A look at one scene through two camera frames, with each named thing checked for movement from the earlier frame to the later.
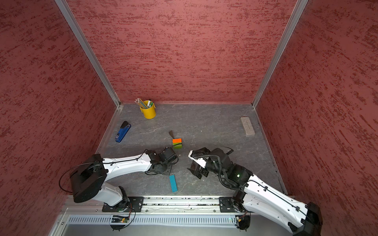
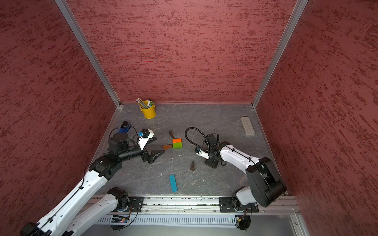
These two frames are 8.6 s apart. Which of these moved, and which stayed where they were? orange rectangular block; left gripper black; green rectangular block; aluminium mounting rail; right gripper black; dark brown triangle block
Moved: right gripper black; left gripper black
Stayed: aluminium mounting rail; green rectangular block; dark brown triangle block; orange rectangular block
